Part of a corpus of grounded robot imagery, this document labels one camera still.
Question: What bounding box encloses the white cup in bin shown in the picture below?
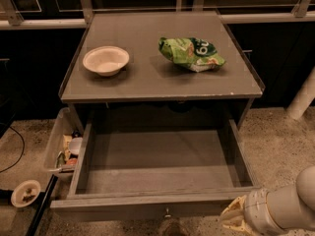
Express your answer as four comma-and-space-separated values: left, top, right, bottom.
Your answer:
68, 137, 83, 155

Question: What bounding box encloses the grey top drawer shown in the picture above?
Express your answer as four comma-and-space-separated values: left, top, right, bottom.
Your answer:
51, 121, 260, 221

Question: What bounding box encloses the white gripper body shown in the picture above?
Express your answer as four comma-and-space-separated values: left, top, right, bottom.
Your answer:
244, 187, 288, 236

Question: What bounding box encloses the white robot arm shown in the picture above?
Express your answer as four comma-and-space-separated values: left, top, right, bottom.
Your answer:
220, 70, 315, 236

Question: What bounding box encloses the white paper bowl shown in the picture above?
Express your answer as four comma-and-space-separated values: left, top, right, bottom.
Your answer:
83, 46, 130, 77

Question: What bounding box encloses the green chip bag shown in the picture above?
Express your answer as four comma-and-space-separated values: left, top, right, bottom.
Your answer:
158, 37, 225, 73

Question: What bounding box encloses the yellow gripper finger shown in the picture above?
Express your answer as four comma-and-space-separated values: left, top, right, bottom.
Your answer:
219, 196, 255, 236

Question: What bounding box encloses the black bar on floor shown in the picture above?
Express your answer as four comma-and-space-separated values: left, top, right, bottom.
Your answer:
26, 175, 58, 236

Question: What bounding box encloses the clear plastic storage bin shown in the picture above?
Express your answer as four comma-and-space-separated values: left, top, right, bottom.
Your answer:
43, 107, 83, 181

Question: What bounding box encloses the small bowl on floor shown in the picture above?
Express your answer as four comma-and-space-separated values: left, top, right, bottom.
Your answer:
11, 180, 41, 207

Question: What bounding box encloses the grey drawer cabinet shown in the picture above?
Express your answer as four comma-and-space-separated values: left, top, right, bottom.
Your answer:
58, 11, 266, 136

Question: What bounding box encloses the metal railing frame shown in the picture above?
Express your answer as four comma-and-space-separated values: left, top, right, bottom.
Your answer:
0, 0, 315, 28

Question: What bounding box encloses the black floor cable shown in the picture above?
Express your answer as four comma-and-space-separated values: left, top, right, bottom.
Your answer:
0, 123, 26, 174

